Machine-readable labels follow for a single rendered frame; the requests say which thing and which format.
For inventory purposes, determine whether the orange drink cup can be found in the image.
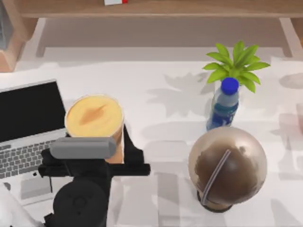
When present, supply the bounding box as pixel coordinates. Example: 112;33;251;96
64;94;126;165

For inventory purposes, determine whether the pale grey rounded box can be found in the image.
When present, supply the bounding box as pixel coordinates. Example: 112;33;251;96
50;137;117;159

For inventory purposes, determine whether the silver laptop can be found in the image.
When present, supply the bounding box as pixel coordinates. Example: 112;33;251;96
0;79;72;207

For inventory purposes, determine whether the brown globe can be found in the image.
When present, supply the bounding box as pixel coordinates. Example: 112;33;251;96
187;126;268;213

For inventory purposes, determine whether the clear bottle with blue cap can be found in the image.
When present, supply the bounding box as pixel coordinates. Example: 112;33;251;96
205;77;240;132

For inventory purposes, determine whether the wooden cabinet with grey inside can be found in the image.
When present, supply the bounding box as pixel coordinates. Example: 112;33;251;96
0;0;36;73

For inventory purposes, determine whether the green potted plant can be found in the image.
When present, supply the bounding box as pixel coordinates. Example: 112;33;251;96
202;40;271;94

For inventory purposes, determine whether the wooden desk shelf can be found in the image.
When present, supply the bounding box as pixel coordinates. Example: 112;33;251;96
20;0;303;58

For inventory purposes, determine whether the white and red box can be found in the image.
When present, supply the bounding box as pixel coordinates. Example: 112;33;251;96
103;0;129;6

